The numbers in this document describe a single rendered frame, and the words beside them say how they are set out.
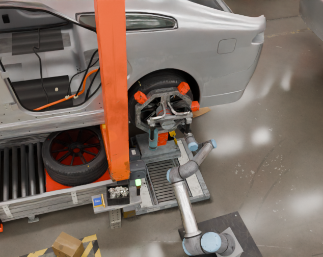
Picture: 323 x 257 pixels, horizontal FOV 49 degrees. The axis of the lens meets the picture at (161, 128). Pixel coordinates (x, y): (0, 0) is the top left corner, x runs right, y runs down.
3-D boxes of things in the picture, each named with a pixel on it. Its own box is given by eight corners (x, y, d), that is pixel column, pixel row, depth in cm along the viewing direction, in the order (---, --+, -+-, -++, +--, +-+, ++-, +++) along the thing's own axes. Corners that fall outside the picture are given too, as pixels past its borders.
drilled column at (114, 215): (119, 218, 355) (117, 195, 324) (121, 227, 348) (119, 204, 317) (109, 220, 352) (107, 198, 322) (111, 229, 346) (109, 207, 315)
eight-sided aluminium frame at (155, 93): (186, 124, 368) (191, 83, 328) (188, 128, 364) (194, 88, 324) (134, 133, 356) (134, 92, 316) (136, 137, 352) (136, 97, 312)
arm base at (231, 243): (239, 250, 291) (233, 249, 283) (220, 260, 297) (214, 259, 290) (229, 228, 302) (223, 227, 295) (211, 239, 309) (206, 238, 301)
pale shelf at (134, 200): (137, 187, 330) (137, 186, 328) (142, 203, 320) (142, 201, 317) (91, 197, 321) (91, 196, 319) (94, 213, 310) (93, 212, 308)
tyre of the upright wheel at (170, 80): (184, 58, 337) (117, 75, 330) (192, 73, 322) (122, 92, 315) (187, 106, 387) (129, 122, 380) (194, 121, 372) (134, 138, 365)
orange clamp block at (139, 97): (145, 94, 323) (138, 90, 317) (147, 100, 318) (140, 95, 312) (140, 99, 326) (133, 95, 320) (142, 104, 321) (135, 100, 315)
